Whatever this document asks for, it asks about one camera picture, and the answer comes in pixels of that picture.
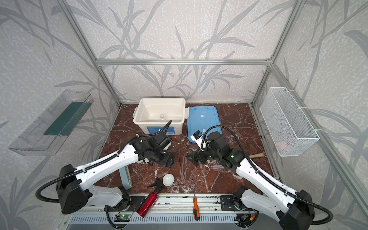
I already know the green circuit board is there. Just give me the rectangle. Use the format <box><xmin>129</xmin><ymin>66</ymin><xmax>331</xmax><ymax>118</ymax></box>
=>
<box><xmin>114</xmin><ymin>214</ymin><xmax>132</xmax><ymax>223</ymax></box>

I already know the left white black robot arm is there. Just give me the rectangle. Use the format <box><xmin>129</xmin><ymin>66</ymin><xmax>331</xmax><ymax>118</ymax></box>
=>
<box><xmin>35</xmin><ymin>131</ymin><xmax>174</xmax><ymax>215</ymax></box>

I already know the clear test tube rack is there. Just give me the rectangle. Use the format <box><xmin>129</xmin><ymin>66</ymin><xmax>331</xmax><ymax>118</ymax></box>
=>
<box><xmin>212</xmin><ymin>164</ymin><xmax>225</xmax><ymax>170</ymax></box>

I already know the clear acrylic wall shelf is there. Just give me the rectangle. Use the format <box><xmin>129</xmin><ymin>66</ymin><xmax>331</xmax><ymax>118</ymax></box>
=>
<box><xmin>9</xmin><ymin>90</ymin><xmax>94</xmax><ymax>156</ymax></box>

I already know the white wire mesh basket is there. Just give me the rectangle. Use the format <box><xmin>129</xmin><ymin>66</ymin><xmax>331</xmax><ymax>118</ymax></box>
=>
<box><xmin>260</xmin><ymin>87</ymin><xmax>320</xmax><ymax>157</ymax></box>

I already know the red spray bottle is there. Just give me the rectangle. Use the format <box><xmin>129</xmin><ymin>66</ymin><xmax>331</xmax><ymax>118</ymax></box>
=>
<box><xmin>137</xmin><ymin>177</ymin><xmax>164</xmax><ymax>218</ymax></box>

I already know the blue plastic bin lid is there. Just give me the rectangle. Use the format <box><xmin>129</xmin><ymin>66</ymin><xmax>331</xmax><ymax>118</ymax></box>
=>
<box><xmin>187</xmin><ymin>106</ymin><xmax>220</xmax><ymax>143</ymax></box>

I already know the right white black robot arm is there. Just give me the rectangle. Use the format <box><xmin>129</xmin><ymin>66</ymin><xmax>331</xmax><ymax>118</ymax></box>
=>
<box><xmin>187</xmin><ymin>131</ymin><xmax>334</xmax><ymax>230</ymax></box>

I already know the small white bowl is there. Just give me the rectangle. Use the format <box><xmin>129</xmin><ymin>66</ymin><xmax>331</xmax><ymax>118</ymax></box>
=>
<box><xmin>163</xmin><ymin>173</ymin><xmax>174</xmax><ymax>186</ymax></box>

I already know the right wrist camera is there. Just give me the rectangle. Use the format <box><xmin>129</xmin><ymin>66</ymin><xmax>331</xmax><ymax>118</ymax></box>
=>
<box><xmin>190</xmin><ymin>130</ymin><xmax>204</xmax><ymax>151</ymax></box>

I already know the pink object in basket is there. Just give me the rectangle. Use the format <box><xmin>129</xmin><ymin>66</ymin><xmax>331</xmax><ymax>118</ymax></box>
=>
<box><xmin>277</xmin><ymin>141</ymin><xmax>289</xmax><ymax>152</ymax></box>

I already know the orange handled screwdriver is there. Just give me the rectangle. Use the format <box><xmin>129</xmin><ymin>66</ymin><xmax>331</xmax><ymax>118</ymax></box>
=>
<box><xmin>193</xmin><ymin>195</ymin><xmax>200</xmax><ymax>221</ymax></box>

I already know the white plastic storage bin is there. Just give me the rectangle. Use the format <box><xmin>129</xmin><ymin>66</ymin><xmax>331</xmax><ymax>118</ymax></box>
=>
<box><xmin>133</xmin><ymin>98</ymin><xmax>188</xmax><ymax>135</ymax></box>

